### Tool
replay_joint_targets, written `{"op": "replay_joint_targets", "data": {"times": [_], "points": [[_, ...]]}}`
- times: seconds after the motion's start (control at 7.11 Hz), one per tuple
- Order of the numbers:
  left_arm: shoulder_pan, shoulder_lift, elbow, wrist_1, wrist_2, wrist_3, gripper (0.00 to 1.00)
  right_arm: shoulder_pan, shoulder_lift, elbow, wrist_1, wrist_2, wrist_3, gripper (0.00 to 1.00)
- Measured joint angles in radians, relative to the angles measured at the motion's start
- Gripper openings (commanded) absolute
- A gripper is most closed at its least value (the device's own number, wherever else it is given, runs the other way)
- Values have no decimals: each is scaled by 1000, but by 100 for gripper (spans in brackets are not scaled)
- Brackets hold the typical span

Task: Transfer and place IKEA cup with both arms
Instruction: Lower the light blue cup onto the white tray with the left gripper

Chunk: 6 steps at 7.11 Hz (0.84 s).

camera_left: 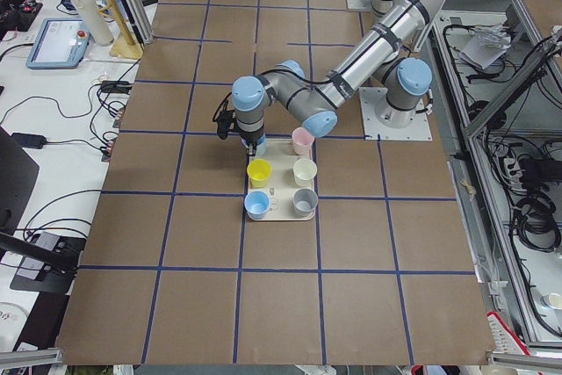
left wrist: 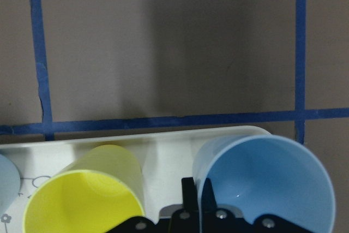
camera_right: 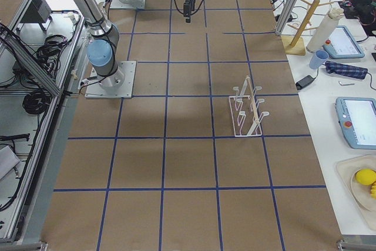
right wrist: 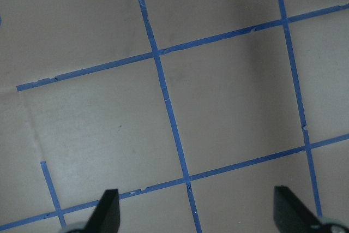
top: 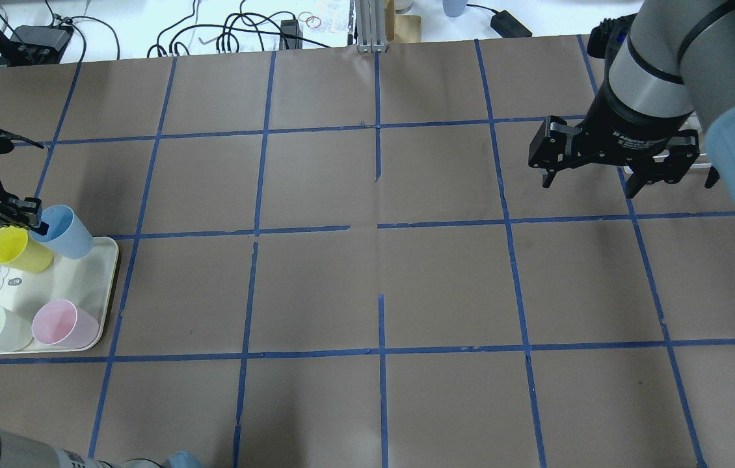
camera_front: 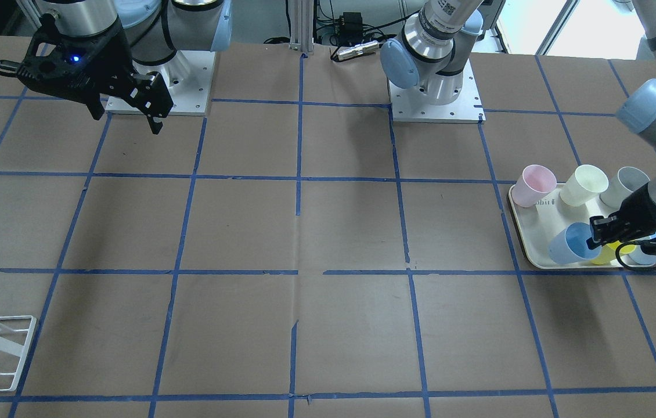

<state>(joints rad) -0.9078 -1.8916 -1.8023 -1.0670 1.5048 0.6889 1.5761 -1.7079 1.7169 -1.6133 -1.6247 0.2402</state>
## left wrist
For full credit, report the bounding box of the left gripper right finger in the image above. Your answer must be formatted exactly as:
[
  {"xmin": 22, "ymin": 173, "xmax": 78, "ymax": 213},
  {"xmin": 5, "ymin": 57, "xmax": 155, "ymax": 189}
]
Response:
[{"xmin": 252, "ymin": 214, "xmax": 299, "ymax": 233}]

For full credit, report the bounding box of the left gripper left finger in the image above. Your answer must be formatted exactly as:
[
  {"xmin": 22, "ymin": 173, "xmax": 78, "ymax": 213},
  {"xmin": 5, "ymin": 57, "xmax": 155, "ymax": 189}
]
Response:
[{"xmin": 181, "ymin": 177, "xmax": 218, "ymax": 232}]

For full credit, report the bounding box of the light blue cup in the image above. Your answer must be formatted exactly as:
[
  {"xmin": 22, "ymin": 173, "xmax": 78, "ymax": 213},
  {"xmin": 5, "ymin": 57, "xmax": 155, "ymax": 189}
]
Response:
[{"xmin": 192, "ymin": 134, "xmax": 336, "ymax": 232}]

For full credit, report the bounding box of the yellow cup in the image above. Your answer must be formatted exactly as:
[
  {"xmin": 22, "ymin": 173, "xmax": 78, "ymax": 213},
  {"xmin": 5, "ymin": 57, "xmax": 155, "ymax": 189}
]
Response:
[{"xmin": 22, "ymin": 145, "xmax": 145, "ymax": 232}]

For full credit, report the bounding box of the blue cup on tray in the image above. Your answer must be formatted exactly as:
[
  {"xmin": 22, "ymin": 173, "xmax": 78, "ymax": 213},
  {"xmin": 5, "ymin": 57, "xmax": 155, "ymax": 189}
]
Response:
[{"xmin": 0, "ymin": 155, "xmax": 21, "ymax": 215}]

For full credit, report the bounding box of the cream plastic tray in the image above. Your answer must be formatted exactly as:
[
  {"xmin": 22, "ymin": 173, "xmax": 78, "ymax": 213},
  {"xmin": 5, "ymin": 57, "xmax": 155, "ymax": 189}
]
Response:
[{"xmin": 1, "ymin": 126, "xmax": 265, "ymax": 232}]

